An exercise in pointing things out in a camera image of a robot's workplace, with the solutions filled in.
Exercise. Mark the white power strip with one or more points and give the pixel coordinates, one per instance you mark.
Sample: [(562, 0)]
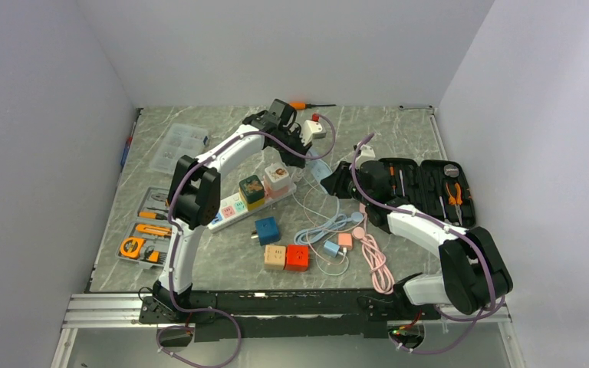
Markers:
[(234, 208)]

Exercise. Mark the light blue power strip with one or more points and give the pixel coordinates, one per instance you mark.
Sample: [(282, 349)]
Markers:
[(319, 169)]

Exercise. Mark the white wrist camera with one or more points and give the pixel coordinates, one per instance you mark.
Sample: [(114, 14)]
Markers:
[(366, 152), (312, 129)]

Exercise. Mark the small light blue plug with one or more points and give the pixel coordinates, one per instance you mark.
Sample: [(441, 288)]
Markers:
[(357, 217)]

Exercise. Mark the dark green cube charger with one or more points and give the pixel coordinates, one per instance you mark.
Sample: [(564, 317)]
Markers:
[(251, 188)]

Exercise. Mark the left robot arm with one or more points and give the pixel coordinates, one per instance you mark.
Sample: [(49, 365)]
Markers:
[(195, 192)]

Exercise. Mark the grey open tool case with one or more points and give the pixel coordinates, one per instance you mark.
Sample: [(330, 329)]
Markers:
[(155, 250)]

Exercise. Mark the red cube adapter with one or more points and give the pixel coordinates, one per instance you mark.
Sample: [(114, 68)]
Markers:
[(297, 258)]

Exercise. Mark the blue cube charger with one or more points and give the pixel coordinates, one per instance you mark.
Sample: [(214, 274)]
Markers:
[(266, 231)]

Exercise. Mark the yellow cube adapter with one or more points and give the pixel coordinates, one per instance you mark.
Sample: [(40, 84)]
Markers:
[(252, 206)]

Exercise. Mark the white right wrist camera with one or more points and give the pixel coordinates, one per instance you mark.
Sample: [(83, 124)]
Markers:
[(366, 152)]

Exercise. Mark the pink round plug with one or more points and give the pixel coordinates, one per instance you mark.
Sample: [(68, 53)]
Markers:
[(359, 233)]

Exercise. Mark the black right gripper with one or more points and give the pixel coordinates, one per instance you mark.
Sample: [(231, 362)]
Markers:
[(335, 182)]

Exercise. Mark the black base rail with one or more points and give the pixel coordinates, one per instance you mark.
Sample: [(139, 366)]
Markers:
[(288, 313)]

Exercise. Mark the clear plastic screw organizer box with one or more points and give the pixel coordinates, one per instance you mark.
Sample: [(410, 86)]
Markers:
[(180, 140)]

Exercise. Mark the light blue charger plug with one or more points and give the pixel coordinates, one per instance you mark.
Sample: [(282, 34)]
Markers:
[(331, 249)]

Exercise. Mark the peach cube charger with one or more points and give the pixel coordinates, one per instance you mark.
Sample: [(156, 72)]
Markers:
[(275, 257)]

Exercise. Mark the orange black utility knife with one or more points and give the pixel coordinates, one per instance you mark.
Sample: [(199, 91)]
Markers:
[(154, 230)]

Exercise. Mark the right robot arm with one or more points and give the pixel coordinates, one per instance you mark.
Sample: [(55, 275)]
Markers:
[(472, 272)]

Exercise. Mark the orange handled screwdriver in case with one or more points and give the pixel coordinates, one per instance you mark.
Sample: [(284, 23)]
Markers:
[(155, 214)]

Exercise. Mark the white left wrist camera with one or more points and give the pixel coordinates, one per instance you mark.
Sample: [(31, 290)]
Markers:
[(312, 129)]

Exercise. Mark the orange screwdriver at back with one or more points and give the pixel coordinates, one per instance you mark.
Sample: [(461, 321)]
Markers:
[(305, 106)]

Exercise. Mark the orange tape measure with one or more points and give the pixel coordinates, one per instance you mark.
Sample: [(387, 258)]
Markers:
[(131, 247)]

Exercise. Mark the blue red pen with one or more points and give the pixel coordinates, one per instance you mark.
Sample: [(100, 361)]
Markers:
[(127, 145)]

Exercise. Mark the long nose orange pliers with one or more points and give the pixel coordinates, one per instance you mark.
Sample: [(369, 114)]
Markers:
[(454, 192)]

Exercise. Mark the small pink plug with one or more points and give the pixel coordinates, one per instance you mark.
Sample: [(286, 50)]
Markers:
[(345, 241)]

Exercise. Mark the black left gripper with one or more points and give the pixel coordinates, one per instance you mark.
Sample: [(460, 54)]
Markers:
[(291, 160)]

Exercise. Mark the black open tool case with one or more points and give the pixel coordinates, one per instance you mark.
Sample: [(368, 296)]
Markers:
[(423, 185)]

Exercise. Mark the white cube charger with picture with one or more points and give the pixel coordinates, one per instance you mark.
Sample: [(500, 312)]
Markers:
[(276, 177)]

